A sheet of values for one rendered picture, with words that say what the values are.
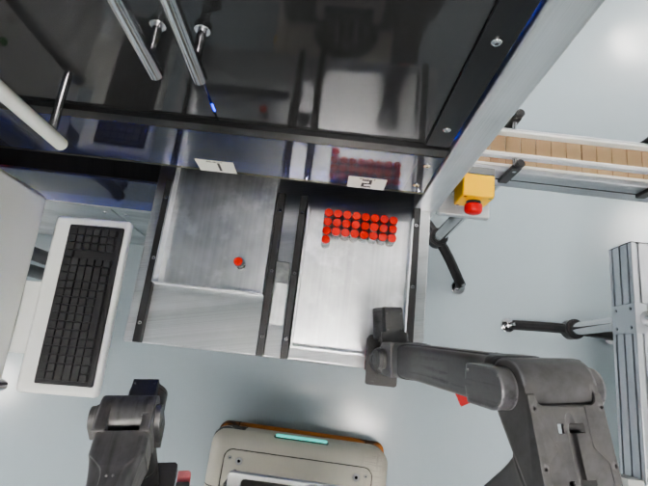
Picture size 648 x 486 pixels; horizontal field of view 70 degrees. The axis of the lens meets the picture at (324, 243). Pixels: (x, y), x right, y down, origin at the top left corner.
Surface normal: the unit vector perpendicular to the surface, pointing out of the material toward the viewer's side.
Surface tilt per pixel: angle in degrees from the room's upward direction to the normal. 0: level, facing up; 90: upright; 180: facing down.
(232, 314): 0
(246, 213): 0
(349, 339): 0
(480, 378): 80
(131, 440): 41
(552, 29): 90
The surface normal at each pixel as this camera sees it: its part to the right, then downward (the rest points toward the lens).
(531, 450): -0.98, -0.05
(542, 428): 0.19, -0.40
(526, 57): -0.11, 0.96
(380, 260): 0.02, -0.25
